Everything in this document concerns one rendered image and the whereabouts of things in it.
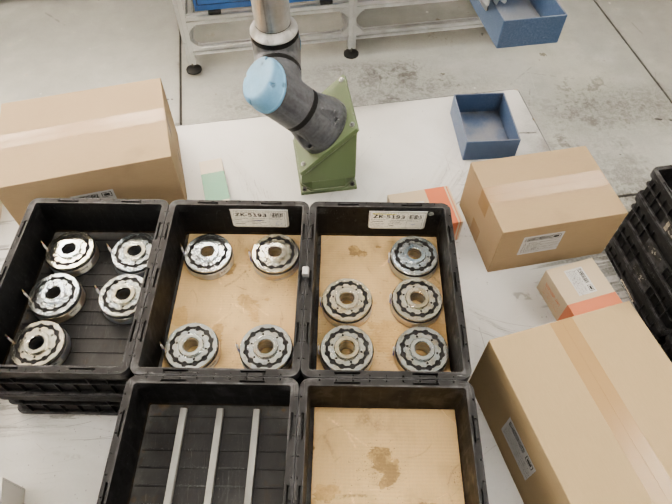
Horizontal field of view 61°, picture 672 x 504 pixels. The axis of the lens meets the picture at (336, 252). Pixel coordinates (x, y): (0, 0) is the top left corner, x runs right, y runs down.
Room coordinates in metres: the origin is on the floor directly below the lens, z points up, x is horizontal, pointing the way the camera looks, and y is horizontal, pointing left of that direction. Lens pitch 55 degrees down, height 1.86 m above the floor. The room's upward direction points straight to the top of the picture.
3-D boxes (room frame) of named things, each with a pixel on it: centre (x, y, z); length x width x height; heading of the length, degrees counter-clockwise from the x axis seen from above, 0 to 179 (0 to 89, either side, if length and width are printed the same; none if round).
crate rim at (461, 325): (0.59, -0.09, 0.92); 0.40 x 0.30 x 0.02; 179
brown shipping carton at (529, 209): (0.89, -0.50, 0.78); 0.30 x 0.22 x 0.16; 101
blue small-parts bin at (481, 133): (1.24, -0.43, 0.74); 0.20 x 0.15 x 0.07; 3
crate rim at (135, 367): (0.59, 0.21, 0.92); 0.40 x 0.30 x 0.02; 179
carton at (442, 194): (0.90, -0.22, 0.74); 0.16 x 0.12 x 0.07; 101
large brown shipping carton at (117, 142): (1.04, 0.62, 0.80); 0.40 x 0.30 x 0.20; 105
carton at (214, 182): (0.96, 0.31, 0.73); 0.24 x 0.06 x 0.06; 15
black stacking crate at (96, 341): (0.60, 0.51, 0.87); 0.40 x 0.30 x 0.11; 179
